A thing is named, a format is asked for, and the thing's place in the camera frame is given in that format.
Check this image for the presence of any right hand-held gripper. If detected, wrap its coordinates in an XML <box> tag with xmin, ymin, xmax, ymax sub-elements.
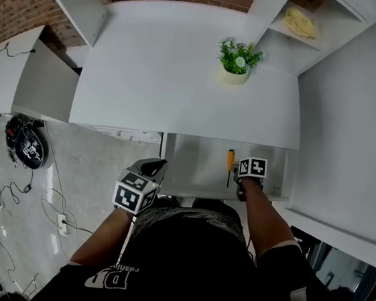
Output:
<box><xmin>229</xmin><ymin>155</ymin><xmax>269</xmax><ymax>205</ymax></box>

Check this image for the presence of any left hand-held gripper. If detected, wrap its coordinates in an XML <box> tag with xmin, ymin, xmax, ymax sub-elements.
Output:
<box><xmin>110</xmin><ymin>154</ymin><xmax>170</xmax><ymax>219</ymax></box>

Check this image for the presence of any yellow-handled screwdriver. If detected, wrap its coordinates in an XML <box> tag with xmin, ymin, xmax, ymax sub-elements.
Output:
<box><xmin>224</xmin><ymin>148</ymin><xmax>237</xmax><ymax>188</ymax></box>

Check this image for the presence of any white drawer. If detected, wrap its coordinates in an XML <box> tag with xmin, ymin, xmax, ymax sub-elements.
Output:
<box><xmin>155</xmin><ymin>131</ymin><xmax>300</xmax><ymax>210</ymax></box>
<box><xmin>90</xmin><ymin>124</ymin><xmax>163</xmax><ymax>145</ymax></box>

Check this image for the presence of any person's right forearm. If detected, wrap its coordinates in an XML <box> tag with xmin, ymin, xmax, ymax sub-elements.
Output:
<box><xmin>230</xmin><ymin>176</ymin><xmax>304</xmax><ymax>271</ymax></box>

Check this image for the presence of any person's left forearm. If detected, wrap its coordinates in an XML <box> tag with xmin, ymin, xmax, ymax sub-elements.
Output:
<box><xmin>67</xmin><ymin>200</ymin><xmax>137</xmax><ymax>273</ymax></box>

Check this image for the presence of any white closed drawer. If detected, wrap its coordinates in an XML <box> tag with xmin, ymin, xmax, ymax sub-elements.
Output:
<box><xmin>90</xmin><ymin>124</ymin><xmax>163</xmax><ymax>145</ymax></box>

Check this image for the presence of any white open shelf unit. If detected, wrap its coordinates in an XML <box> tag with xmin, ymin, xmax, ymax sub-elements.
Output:
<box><xmin>241</xmin><ymin>0</ymin><xmax>376</xmax><ymax>86</ymax></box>

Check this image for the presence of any white power strip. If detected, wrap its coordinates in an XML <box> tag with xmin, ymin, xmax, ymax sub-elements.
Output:
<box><xmin>54</xmin><ymin>211</ymin><xmax>71</xmax><ymax>237</ymax></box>

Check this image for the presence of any person's black printed t-shirt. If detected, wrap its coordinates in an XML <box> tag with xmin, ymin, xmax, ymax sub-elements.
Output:
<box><xmin>31</xmin><ymin>190</ymin><xmax>357</xmax><ymax>301</ymax></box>

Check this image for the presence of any green potted plant, white pot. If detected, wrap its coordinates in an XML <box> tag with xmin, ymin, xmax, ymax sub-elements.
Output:
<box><xmin>214</xmin><ymin>35</ymin><xmax>267</xmax><ymax>89</ymax></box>

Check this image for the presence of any white tall cabinet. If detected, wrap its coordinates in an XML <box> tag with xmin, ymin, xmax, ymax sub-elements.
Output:
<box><xmin>275</xmin><ymin>0</ymin><xmax>376</xmax><ymax>272</ymax></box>

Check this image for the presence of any yellow cloth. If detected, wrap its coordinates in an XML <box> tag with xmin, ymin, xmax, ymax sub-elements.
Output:
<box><xmin>281</xmin><ymin>6</ymin><xmax>322</xmax><ymax>41</ymax></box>

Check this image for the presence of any white side desk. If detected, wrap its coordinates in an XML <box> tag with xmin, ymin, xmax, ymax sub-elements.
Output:
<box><xmin>0</xmin><ymin>20</ymin><xmax>86</xmax><ymax>125</ymax></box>

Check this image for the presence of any black round device with cables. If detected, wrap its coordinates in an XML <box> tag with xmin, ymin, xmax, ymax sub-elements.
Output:
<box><xmin>0</xmin><ymin>113</ymin><xmax>53</xmax><ymax>172</ymax></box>

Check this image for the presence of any black cable on side desk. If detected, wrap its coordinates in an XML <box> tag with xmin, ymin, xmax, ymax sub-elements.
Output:
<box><xmin>0</xmin><ymin>41</ymin><xmax>38</xmax><ymax>71</ymax></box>

